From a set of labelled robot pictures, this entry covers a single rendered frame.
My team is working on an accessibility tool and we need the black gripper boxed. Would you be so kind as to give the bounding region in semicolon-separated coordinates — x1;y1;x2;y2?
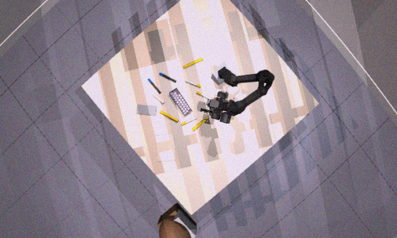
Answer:
211;91;226;120

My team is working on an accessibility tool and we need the grey keyboard with white letter keys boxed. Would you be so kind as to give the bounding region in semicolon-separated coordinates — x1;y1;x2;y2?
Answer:
169;88;192;116

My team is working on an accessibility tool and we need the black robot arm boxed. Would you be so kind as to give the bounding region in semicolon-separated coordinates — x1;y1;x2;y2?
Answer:
209;67;274;124

